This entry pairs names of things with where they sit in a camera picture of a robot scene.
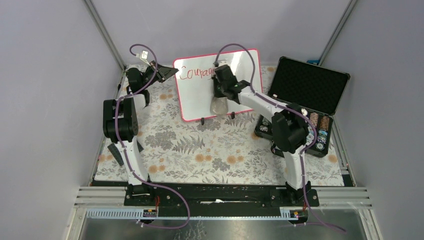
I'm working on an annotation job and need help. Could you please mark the floral tablecloth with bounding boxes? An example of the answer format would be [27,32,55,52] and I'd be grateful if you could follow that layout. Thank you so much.
[94,64,345,186]

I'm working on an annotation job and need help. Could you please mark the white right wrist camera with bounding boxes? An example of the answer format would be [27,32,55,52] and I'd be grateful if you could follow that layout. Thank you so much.
[215,60,228,68]

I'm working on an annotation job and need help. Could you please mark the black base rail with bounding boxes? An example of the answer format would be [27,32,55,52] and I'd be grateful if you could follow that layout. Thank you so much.
[124,183,320,218]

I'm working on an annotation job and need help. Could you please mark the black poker chip case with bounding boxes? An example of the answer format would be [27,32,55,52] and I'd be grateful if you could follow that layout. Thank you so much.
[267,56,351,158]

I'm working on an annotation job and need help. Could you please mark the grey wiping cloth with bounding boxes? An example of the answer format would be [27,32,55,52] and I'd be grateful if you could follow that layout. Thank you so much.
[210,96,229,116]

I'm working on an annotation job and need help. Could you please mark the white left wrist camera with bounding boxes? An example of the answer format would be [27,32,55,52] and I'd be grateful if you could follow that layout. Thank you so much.
[139,50,149,60]

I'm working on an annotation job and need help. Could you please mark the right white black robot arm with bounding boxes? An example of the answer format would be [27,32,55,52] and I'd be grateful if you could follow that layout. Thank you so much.
[211,62,309,206]

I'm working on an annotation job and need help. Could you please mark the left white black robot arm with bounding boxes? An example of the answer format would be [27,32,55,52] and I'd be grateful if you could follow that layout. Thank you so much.
[102,60,179,186]

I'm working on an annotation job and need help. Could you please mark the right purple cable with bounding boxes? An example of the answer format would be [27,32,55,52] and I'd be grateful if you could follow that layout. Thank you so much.
[214,43,348,235]

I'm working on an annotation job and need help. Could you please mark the purple cable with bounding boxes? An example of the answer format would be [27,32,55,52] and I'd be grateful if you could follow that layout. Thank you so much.
[114,43,192,230]
[214,43,348,235]

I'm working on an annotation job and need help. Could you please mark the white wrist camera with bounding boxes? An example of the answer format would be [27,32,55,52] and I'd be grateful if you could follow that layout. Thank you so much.
[215,60,228,68]
[139,50,149,60]

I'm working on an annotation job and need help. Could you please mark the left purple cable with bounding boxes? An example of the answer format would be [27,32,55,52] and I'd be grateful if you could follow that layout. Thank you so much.
[114,43,192,230]

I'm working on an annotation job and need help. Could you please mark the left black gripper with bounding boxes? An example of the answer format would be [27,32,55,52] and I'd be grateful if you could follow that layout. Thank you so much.
[141,60,179,90]

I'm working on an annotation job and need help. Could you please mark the aluminium frame front rails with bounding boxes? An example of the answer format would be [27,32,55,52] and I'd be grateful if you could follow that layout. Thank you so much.
[75,184,372,220]

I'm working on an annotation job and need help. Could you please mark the pink framed whiteboard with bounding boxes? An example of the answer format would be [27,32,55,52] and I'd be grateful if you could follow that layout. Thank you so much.
[173,48,263,122]

